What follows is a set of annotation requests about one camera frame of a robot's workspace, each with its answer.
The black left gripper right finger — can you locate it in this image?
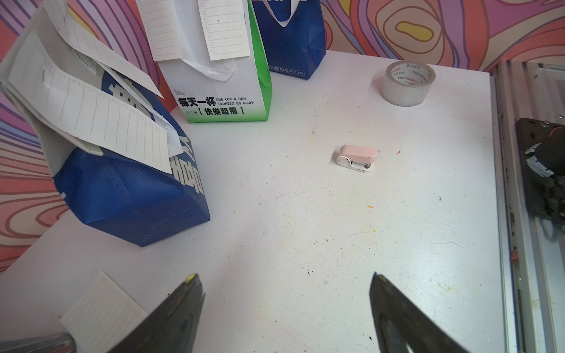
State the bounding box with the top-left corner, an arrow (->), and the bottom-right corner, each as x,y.
369,273 -> 466,352

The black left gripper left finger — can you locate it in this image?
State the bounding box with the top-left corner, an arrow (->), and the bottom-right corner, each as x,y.
110,274 -> 205,352

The blue white paper bag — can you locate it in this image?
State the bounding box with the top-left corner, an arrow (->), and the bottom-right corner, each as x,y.
1,1 -> 210,247

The green white paper bag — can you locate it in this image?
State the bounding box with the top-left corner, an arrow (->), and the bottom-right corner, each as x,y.
156,1 -> 272,123

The dark blue paper bag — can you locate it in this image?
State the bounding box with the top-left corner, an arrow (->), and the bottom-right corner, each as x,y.
252,0 -> 326,79

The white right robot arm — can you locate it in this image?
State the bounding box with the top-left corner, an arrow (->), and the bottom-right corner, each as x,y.
525,127 -> 564,178

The clear cup of pencils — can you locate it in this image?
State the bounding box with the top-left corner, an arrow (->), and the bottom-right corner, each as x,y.
1,333 -> 77,353

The white tape roll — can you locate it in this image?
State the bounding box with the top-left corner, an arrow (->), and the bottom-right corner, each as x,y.
380,60 -> 436,107

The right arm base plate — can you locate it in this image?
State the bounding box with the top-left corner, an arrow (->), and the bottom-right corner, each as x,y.
515,118 -> 564,225

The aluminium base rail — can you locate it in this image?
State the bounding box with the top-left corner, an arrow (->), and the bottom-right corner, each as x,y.
491,60 -> 564,352

